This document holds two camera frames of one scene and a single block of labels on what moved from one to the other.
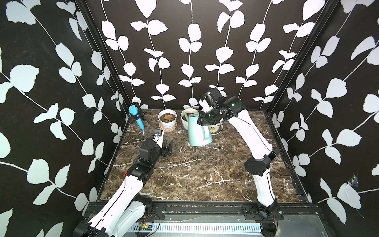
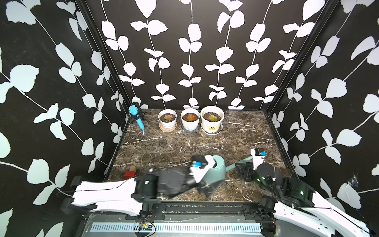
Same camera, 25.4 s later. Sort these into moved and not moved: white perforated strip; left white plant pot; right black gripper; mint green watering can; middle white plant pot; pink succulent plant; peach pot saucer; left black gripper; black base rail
Moved: mint green watering can; right black gripper; left black gripper
Not moved: left white plant pot; middle white plant pot; black base rail; pink succulent plant; white perforated strip; peach pot saucer
